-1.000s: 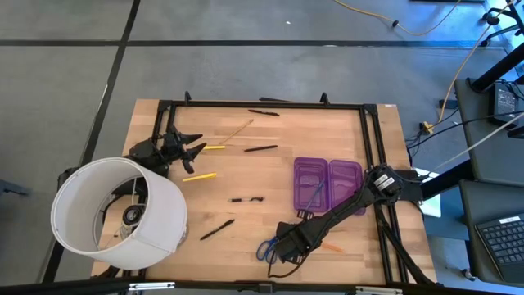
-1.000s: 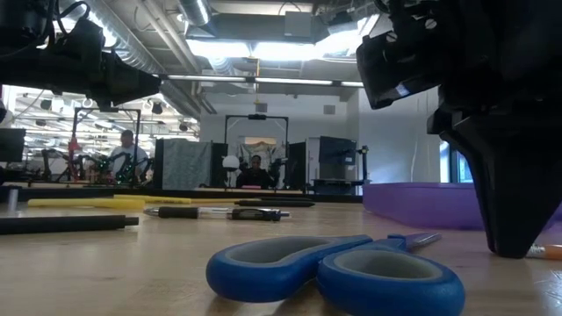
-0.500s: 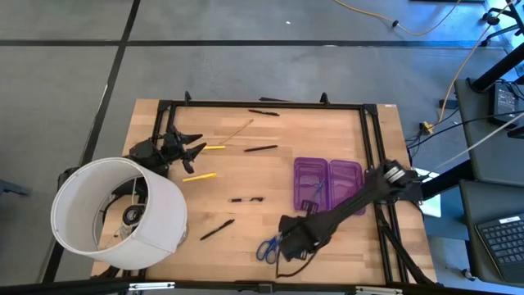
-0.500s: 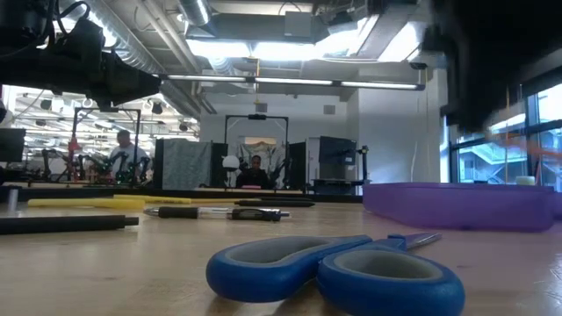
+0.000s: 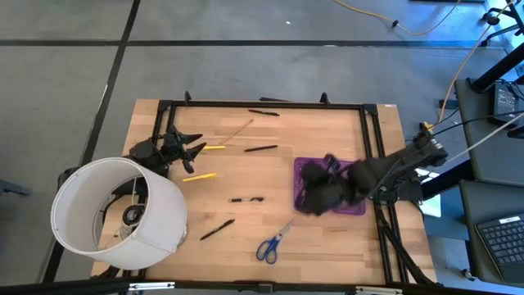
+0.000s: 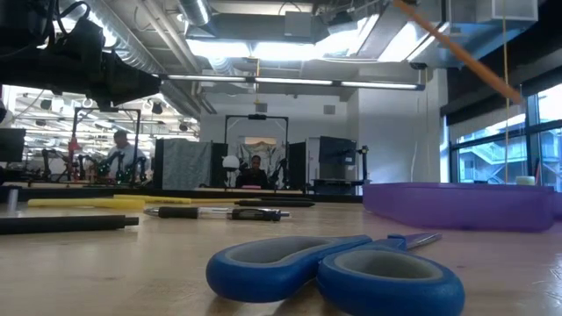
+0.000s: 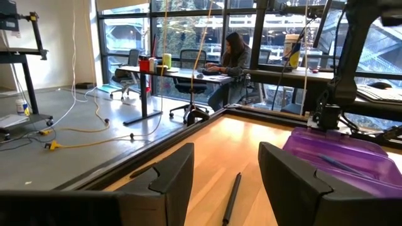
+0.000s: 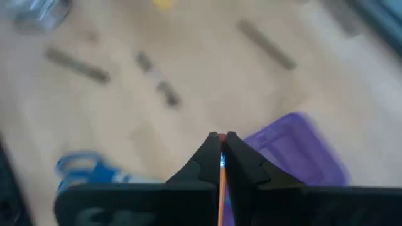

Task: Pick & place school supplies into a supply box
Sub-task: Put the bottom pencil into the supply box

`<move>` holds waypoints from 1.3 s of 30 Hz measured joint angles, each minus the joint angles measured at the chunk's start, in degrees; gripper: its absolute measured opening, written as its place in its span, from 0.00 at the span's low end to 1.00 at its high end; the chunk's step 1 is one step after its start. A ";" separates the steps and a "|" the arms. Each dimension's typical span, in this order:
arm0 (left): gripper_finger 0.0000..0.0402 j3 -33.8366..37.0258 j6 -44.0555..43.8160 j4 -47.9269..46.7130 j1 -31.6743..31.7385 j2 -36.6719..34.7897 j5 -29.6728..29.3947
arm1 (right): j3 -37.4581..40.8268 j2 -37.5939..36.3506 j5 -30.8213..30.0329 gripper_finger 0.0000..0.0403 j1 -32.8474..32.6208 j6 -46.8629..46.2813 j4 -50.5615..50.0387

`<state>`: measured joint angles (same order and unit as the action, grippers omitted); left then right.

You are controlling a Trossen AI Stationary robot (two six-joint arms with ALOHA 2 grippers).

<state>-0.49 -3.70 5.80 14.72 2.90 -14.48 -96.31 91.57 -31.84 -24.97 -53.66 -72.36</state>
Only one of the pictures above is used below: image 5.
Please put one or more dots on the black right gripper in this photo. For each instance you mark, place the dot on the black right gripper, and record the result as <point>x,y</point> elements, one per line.
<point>346,184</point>

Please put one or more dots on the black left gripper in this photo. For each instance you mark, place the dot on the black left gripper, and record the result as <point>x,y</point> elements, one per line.
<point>172,147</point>

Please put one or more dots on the short yellow marker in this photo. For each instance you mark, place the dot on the short yellow marker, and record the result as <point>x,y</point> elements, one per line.
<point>214,147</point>

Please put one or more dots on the thick yellow highlighter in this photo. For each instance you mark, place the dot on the thick yellow highlighter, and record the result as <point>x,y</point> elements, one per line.
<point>199,177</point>

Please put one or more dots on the purple plastic supply box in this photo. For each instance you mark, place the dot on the purple plastic supply box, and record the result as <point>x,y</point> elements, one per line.
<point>358,210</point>

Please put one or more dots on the thin wooden pencil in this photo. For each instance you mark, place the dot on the thin wooden pencil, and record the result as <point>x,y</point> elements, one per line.
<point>238,131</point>

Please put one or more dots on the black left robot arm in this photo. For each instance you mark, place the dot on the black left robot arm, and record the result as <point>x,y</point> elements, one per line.
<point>143,153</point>

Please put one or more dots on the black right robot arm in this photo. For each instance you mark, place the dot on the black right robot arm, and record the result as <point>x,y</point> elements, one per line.
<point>409,160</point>

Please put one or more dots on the white lamp shade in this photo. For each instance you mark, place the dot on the white lamp shade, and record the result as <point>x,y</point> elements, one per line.
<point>163,213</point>

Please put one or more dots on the black stand beam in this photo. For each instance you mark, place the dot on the black stand beam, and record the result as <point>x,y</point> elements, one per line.
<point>446,180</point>
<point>497,69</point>

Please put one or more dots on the grey side table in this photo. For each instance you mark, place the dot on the grey side table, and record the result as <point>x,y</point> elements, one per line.
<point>471,246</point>
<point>479,135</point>

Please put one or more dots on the black caster wheel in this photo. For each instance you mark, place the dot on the black caster wheel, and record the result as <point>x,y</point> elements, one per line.
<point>468,274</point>

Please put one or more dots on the grey furniture foot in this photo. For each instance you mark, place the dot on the grey furniture foot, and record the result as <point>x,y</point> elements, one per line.
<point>12,188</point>

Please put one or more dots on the dark laptop keyboard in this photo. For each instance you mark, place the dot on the dark laptop keyboard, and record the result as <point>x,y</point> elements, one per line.
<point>503,241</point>

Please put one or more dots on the black rig beam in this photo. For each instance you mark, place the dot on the black rig beam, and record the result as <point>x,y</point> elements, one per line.
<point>61,289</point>

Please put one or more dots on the black power adapter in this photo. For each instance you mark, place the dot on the black power adapter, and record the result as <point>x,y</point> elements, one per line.
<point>505,102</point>

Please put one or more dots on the black office chair base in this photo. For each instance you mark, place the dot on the black office chair base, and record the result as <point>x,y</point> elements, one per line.
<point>507,29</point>

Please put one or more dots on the black aluminium table frame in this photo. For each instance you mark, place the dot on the black aluminium table frame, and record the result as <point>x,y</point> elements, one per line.
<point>266,105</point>

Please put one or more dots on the silver metal bracket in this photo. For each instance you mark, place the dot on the silver metal bracket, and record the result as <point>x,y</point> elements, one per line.
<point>151,286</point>
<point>378,290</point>

